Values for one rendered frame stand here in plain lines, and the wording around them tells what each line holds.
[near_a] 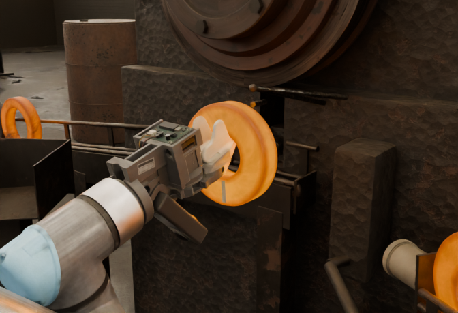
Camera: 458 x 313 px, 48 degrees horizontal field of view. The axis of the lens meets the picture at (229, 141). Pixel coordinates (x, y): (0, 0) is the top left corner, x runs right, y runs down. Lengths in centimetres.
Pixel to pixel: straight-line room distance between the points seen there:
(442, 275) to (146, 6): 96
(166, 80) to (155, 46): 13
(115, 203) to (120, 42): 323
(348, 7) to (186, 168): 39
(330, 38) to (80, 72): 309
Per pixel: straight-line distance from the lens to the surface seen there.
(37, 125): 166
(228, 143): 72
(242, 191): 74
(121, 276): 211
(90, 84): 381
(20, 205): 123
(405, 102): 94
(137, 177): 61
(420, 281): 75
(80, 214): 57
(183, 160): 63
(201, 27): 91
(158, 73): 128
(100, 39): 375
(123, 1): 1069
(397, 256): 80
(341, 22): 86
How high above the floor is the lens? 104
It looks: 16 degrees down
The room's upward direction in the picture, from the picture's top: straight up
